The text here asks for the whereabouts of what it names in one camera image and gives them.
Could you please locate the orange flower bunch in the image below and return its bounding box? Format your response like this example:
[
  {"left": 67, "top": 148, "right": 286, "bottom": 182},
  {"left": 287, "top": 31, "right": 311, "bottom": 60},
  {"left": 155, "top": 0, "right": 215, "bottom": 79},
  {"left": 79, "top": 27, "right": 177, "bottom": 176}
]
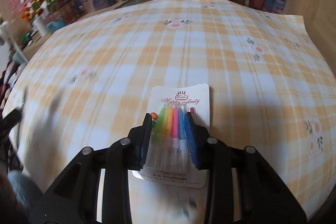
[{"left": 19, "top": 0, "right": 45, "bottom": 23}]

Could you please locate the small blue purple box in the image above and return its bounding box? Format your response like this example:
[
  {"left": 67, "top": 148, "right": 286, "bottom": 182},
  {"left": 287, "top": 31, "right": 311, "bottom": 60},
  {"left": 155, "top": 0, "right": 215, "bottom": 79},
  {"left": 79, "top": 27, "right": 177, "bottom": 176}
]
[{"left": 262, "top": 0, "right": 286, "bottom": 14}]

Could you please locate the yellow plaid tablecloth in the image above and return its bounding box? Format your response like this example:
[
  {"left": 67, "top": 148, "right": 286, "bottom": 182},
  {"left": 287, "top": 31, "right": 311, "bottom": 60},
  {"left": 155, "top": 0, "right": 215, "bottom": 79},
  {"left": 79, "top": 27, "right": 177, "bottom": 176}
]
[{"left": 5, "top": 0, "right": 335, "bottom": 217}]

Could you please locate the teal striped gift box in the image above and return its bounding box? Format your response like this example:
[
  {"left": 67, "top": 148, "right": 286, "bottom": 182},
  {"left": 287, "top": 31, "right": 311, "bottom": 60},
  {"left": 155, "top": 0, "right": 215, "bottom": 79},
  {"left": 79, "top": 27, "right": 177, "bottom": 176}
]
[{"left": 45, "top": 3, "right": 80, "bottom": 33}]

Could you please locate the low wooden side cabinet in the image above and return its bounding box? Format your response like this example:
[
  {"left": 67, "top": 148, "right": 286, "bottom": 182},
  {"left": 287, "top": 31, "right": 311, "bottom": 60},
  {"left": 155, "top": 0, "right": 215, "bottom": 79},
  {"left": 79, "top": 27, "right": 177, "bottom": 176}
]
[{"left": 22, "top": 0, "right": 148, "bottom": 60}]

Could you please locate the white slim vase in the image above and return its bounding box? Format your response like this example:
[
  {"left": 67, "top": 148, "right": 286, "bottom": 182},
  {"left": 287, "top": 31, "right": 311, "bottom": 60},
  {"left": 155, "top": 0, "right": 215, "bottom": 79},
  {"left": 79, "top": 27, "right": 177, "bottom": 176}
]
[{"left": 33, "top": 16, "right": 49, "bottom": 36}]

